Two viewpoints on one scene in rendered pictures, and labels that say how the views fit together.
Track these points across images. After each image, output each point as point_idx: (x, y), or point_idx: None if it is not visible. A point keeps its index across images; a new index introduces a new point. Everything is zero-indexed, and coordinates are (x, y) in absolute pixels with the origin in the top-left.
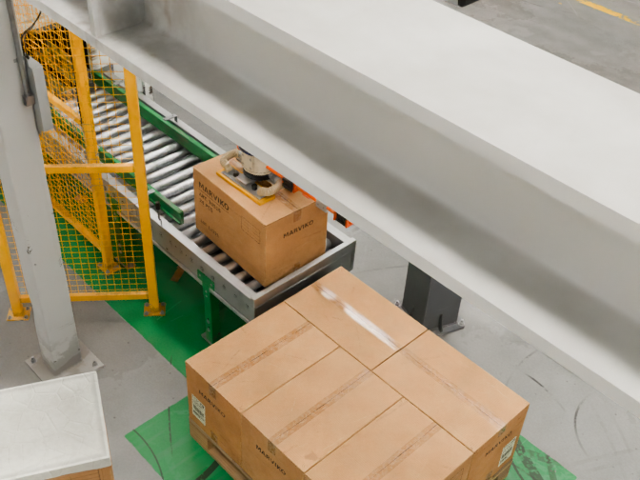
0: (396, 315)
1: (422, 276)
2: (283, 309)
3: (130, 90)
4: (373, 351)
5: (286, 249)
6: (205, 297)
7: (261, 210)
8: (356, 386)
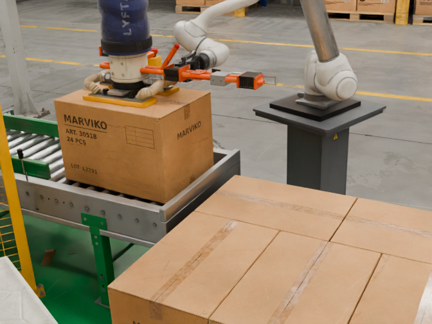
0: (318, 195)
1: (308, 179)
2: (197, 216)
3: None
4: (319, 225)
5: (181, 154)
6: (94, 247)
7: (148, 110)
8: (324, 257)
